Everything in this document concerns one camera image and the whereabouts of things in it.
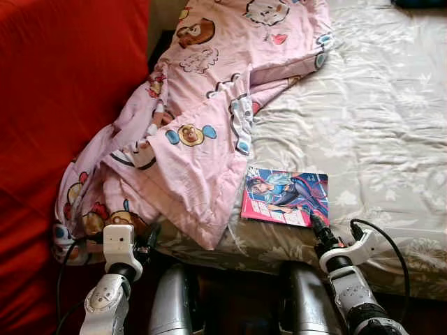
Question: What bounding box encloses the pink blue comic book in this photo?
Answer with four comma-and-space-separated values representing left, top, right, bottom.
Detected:
241, 166, 329, 228

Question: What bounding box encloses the red fabric covered mattress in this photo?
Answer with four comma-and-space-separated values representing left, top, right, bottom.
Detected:
0, 0, 151, 335

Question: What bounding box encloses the pink cartoon print blanket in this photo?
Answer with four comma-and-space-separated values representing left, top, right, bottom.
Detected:
52, 0, 335, 266

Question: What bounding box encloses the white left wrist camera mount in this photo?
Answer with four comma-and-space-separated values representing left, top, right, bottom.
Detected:
103, 223, 144, 278

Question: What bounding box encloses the silver right robot leg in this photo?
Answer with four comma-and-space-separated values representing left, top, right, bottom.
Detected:
279, 260, 343, 335

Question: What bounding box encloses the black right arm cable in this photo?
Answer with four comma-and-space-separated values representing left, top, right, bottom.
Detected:
349, 218, 411, 325

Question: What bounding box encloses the beige floral bed sheet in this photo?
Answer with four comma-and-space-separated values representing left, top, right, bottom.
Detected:
157, 0, 447, 301

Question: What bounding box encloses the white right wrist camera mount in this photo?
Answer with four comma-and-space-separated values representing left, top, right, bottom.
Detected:
321, 229, 381, 273

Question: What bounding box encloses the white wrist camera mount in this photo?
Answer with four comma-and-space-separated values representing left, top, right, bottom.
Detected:
321, 229, 381, 273
103, 223, 144, 278

